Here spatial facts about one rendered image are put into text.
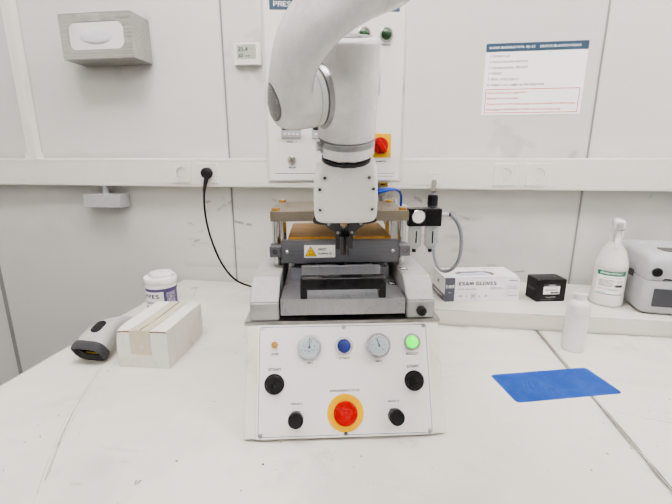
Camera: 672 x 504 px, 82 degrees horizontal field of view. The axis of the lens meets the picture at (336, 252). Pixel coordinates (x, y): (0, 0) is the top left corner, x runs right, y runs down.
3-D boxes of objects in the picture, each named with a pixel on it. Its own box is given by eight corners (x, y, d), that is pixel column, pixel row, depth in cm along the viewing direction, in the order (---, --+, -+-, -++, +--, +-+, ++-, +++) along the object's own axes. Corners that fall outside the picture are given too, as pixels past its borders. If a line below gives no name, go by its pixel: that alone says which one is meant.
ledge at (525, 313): (406, 289, 140) (407, 277, 139) (663, 300, 129) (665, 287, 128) (410, 323, 111) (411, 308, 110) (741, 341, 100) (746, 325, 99)
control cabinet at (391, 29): (276, 257, 112) (266, 10, 97) (389, 256, 114) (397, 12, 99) (269, 274, 96) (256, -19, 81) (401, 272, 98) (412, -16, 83)
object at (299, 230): (293, 239, 93) (292, 200, 91) (384, 238, 94) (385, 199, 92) (288, 257, 77) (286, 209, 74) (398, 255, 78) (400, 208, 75)
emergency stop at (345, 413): (333, 425, 66) (333, 400, 66) (357, 424, 66) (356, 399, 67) (334, 427, 64) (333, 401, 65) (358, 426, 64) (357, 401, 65)
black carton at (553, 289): (524, 295, 121) (527, 273, 119) (552, 294, 121) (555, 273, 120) (535, 301, 115) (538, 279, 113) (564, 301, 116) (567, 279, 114)
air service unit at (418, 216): (391, 250, 102) (393, 193, 99) (445, 249, 103) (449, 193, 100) (394, 255, 97) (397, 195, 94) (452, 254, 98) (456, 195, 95)
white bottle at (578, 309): (587, 354, 93) (597, 297, 90) (565, 352, 94) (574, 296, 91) (578, 344, 98) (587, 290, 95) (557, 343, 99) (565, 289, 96)
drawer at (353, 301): (291, 272, 97) (290, 241, 95) (379, 271, 98) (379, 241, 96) (280, 320, 68) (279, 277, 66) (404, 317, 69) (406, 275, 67)
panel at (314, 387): (255, 439, 64) (258, 325, 68) (434, 433, 66) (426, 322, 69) (253, 443, 62) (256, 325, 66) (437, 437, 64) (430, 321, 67)
